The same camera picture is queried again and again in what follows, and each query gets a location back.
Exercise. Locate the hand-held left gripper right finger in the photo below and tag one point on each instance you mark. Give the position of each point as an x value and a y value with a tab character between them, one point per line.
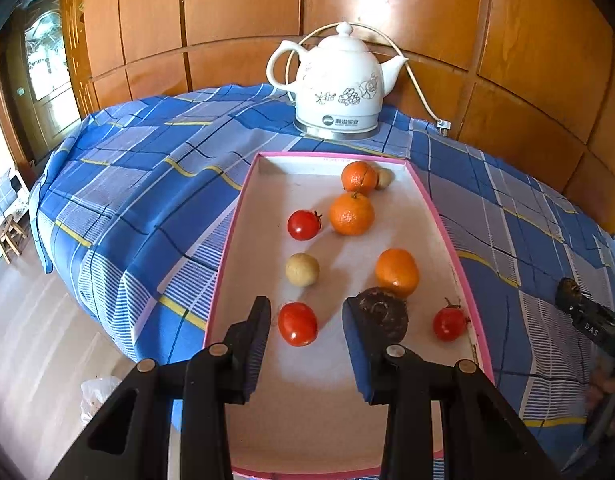
362	355

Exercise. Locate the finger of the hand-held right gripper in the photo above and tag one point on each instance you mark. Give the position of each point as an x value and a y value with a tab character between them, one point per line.
575	312

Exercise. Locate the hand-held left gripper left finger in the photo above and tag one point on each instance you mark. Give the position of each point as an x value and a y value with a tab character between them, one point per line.
257	360

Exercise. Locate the pink rimmed white tray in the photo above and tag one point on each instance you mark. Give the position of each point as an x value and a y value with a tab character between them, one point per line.
307	425

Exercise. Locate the orange mandarin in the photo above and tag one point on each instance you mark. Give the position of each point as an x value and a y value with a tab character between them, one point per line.
359	177
397	273
352	215

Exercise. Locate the red tomato with stem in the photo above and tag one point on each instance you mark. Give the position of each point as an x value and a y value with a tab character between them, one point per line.
448	325

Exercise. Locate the small tan round fruit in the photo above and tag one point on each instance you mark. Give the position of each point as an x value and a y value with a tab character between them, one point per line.
302	270
386	179

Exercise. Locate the white plastic bag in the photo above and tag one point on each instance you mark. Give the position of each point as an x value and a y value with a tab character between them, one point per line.
99	400

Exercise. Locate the blue plaid tablecloth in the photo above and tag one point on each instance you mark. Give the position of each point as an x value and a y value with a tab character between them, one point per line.
152	200

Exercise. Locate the white power plug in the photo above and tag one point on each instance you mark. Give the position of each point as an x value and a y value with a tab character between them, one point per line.
443	124

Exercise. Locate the white ceramic electric kettle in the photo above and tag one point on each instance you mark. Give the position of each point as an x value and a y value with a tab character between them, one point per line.
337	85

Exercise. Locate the small wooden stool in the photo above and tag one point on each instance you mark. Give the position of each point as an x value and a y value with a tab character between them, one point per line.
9	230

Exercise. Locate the wooden glass door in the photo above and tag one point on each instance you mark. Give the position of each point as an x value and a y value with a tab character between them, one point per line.
47	60

